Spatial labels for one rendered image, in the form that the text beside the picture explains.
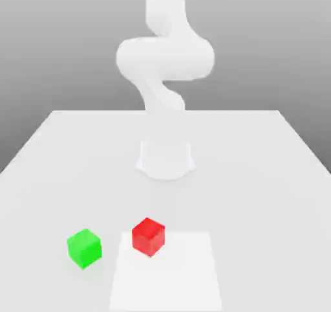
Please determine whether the small red cube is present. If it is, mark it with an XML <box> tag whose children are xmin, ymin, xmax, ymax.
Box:
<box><xmin>131</xmin><ymin>217</ymin><xmax>166</xmax><ymax>258</ymax></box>

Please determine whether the small green cube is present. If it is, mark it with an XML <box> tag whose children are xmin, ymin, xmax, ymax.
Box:
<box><xmin>67</xmin><ymin>228</ymin><xmax>103</xmax><ymax>271</ymax></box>

